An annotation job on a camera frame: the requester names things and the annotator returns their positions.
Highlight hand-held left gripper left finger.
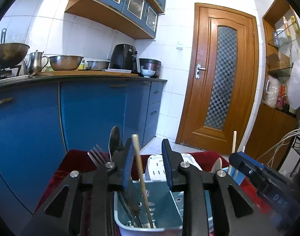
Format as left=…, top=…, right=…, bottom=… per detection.
left=20, top=138, right=136, bottom=236

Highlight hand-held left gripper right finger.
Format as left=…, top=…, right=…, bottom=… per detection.
left=161, top=138, right=280, bottom=236

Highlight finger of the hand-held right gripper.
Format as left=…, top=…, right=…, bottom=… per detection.
left=229, top=151, right=266, bottom=185

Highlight wooden chopstick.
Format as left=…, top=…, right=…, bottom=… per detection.
left=131, top=134, right=155, bottom=230

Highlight chopstick with white handle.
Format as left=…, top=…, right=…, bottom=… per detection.
left=231, top=130, right=238, bottom=154

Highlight metal spoon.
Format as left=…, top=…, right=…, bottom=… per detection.
left=109, top=126, right=125, bottom=161

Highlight large metal fork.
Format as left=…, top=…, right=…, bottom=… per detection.
left=87, top=144, right=110, bottom=169

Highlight light blue utensil holder box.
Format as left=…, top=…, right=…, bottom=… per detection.
left=114, top=153, right=245, bottom=236

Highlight wooden shelf unit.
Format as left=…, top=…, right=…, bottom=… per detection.
left=245, top=0, right=300, bottom=171

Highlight red floral blanket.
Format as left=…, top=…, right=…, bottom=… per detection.
left=33, top=149, right=273, bottom=236

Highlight blue kitchen base cabinet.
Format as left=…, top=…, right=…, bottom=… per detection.
left=0, top=75, right=168, bottom=228

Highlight red packet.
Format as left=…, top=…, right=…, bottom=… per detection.
left=276, top=85, right=288, bottom=111

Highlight wooden door with glass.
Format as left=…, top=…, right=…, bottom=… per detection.
left=176, top=2, right=260, bottom=157

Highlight white plastic bag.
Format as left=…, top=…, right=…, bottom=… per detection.
left=287, top=45, right=300, bottom=110

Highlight white plate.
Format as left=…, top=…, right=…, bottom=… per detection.
left=105, top=68, right=132, bottom=74

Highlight wooden cutting board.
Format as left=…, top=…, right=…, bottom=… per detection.
left=36, top=70, right=139, bottom=77

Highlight dark rice cooker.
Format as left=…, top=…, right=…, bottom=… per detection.
left=139, top=58, right=162, bottom=79

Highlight cardboard box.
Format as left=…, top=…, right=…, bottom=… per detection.
left=266, top=53, right=291, bottom=71

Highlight metal basin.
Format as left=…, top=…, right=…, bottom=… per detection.
left=86, top=60, right=111, bottom=70

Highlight black air fryer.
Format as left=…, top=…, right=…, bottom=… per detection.
left=109, top=43, right=142, bottom=74

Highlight metal colander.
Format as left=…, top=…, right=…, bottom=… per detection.
left=48, top=55, right=85, bottom=71

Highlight glass jar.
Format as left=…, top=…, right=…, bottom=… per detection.
left=272, top=31, right=283, bottom=47

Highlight metal kettle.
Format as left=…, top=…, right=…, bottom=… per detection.
left=23, top=50, right=49, bottom=76

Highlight glass bottle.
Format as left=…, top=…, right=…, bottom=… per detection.
left=282, top=16, right=289, bottom=37

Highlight gas stove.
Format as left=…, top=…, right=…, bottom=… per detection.
left=0, top=64, right=22, bottom=80

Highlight dark metal wok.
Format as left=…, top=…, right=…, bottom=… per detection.
left=0, top=28, right=30, bottom=71

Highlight grey cables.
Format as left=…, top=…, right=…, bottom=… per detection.
left=257, top=127, right=300, bottom=163

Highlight metal door handle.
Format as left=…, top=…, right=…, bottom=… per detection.
left=195, top=63, right=207, bottom=80

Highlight blue glass-door wall cabinet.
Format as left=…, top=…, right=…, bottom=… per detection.
left=64, top=0, right=158, bottom=40

